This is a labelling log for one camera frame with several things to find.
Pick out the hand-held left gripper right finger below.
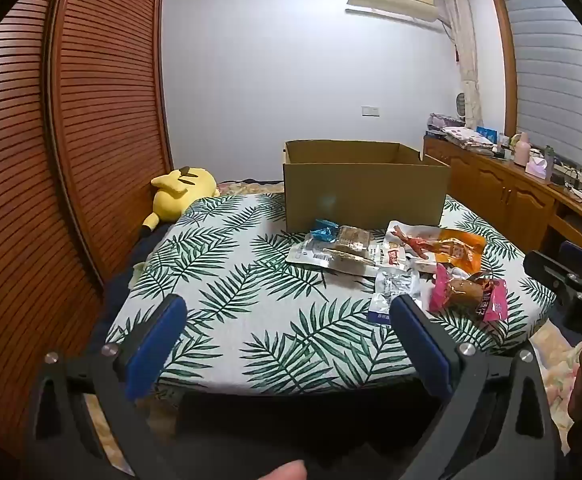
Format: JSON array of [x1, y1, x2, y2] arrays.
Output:
[[388, 294, 558, 480]]

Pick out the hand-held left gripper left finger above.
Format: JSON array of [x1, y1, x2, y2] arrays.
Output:
[[24, 294, 188, 480]]

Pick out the pink snack packet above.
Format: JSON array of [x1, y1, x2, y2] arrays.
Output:
[[430, 264, 508, 322]]

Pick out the clear silver snack packet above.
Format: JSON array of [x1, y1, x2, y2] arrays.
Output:
[[367, 266, 422, 323]]

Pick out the orange snack packet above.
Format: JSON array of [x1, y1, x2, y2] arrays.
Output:
[[433, 229, 486, 281]]

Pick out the white packet with red label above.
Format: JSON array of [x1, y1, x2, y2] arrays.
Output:
[[371, 242, 407, 267]]

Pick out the chicken feet snack packet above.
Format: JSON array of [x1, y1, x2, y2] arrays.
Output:
[[385, 220, 452, 261]]

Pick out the clear packet of brown snack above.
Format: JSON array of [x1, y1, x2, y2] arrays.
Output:
[[328, 226, 374, 251]]

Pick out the cardboard box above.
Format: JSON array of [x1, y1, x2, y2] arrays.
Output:
[[283, 140, 452, 233]]

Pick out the person's left hand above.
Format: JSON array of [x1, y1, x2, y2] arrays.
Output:
[[260, 460, 308, 480]]

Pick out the floral blanket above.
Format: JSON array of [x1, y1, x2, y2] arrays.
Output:
[[528, 320, 582, 443]]

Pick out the dark navy blanket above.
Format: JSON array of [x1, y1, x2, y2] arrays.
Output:
[[100, 222, 174, 346]]

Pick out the wooden cabinet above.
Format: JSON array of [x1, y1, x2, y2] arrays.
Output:
[[423, 135, 582, 261]]

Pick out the leaf print bed sheet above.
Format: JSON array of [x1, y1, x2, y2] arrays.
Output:
[[106, 192, 556, 396]]

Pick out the pink bottle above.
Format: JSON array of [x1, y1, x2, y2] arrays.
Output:
[[513, 132, 530, 167]]

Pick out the long clear white snack packet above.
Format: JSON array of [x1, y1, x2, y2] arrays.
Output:
[[321, 246, 377, 268]]

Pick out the white flat snack packet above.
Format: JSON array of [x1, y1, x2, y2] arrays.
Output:
[[287, 241, 333, 267]]

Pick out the blue candy packet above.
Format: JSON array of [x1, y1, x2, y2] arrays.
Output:
[[310, 219, 340, 242]]

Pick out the folded floral cloth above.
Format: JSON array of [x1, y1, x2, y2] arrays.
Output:
[[443, 127, 496, 150]]

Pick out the yellow plush toy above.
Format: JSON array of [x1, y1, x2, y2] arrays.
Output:
[[144, 165, 221, 233]]

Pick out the grey window blind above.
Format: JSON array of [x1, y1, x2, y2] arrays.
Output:
[[501, 0, 582, 181]]

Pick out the folded purple cloth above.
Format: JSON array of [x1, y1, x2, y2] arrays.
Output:
[[427, 112, 464, 134]]

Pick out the wooden louvered wardrobe door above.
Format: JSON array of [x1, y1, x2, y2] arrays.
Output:
[[46, 0, 174, 288], [0, 0, 103, 461]]

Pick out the cream curtain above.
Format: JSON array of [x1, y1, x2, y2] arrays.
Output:
[[441, 0, 484, 131]]

